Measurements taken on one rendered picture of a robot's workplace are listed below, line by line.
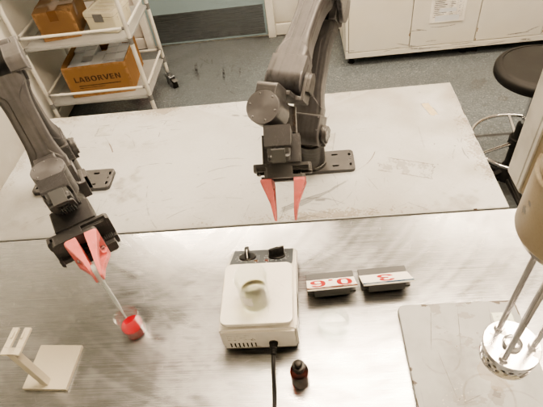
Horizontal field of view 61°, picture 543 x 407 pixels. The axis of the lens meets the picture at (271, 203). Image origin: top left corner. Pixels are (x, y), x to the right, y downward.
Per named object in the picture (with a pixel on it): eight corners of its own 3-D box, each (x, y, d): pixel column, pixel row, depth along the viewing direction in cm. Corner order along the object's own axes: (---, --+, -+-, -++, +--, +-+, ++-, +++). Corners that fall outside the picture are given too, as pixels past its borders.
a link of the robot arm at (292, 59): (304, 84, 78) (347, -44, 88) (255, 79, 81) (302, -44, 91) (314, 124, 89) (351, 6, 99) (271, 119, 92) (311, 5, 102)
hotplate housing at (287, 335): (233, 259, 93) (226, 234, 88) (297, 255, 92) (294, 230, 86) (224, 364, 78) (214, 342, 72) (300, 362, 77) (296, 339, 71)
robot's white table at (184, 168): (137, 284, 203) (42, 119, 138) (414, 269, 192) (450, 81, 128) (110, 394, 170) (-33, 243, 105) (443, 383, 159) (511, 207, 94)
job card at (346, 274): (305, 275, 89) (304, 262, 86) (351, 270, 88) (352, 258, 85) (309, 303, 84) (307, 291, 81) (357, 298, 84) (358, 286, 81)
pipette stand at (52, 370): (43, 346, 84) (6, 310, 75) (83, 346, 83) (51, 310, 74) (24, 390, 79) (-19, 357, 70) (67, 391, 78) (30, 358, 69)
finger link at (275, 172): (307, 219, 78) (305, 164, 79) (266, 220, 79) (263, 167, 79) (308, 220, 85) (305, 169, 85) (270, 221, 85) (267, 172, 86)
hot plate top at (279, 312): (225, 266, 82) (225, 264, 82) (292, 263, 81) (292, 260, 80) (219, 327, 74) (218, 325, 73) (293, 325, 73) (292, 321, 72)
